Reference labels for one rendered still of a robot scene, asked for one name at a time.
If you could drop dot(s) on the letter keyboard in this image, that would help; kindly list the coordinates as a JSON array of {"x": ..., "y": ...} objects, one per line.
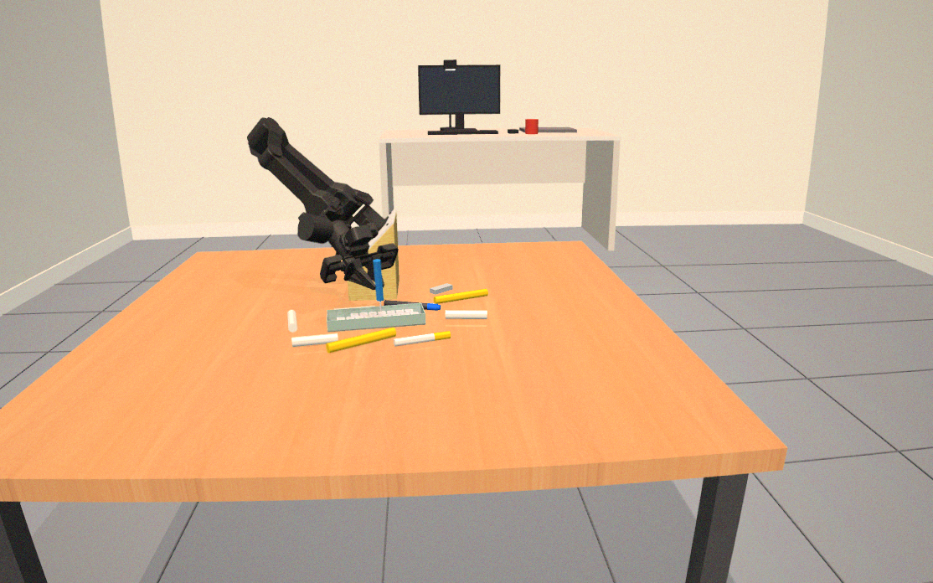
[{"x": 364, "y": 318}]

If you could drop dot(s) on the grey stylus with blue tip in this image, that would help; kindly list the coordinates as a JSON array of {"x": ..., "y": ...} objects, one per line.
[{"x": 426, "y": 306}]

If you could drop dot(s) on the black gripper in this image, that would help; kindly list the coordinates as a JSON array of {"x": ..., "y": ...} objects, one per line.
[{"x": 353, "y": 262}]

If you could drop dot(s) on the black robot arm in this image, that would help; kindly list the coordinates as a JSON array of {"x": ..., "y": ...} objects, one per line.
[{"x": 330, "y": 206}]

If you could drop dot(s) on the blue hexagonal stylus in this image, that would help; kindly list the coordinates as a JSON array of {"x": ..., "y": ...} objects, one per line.
[{"x": 378, "y": 282}]

